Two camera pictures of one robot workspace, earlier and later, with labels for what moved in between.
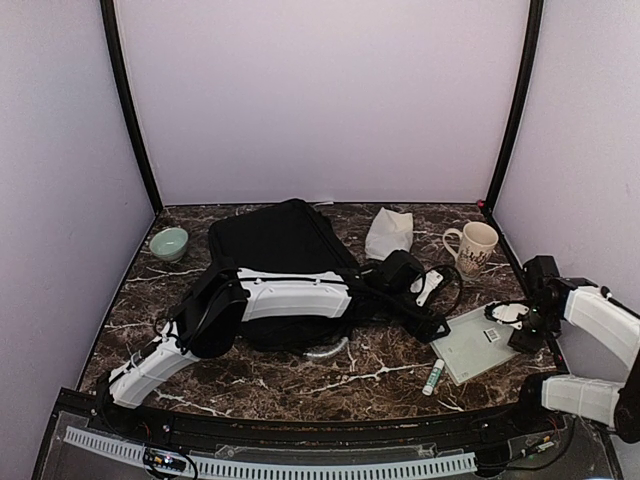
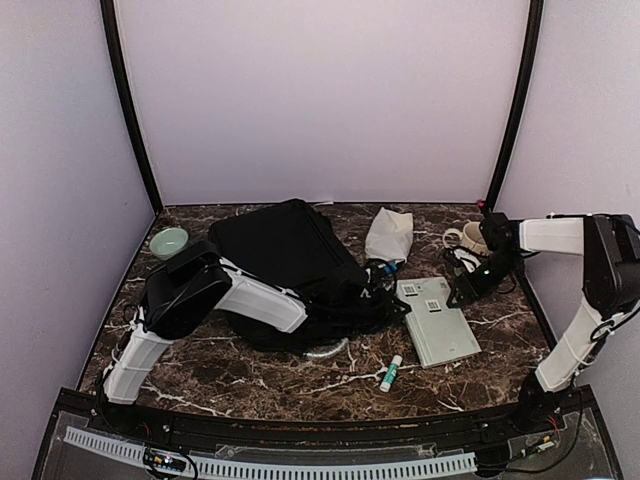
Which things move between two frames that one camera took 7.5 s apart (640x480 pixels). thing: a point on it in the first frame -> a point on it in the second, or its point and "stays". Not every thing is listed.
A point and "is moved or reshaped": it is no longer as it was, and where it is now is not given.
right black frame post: (533, 40) stays
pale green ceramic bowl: (169, 244) stays
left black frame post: (111, 26) stays
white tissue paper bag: (389, 232) stays
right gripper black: (531, 345) -> (468, 288)
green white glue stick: (435, 373) -> (395, 363)
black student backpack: (294, 236) stays
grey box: (474, 344) is moved or reshaped
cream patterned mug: (477, 242) stays
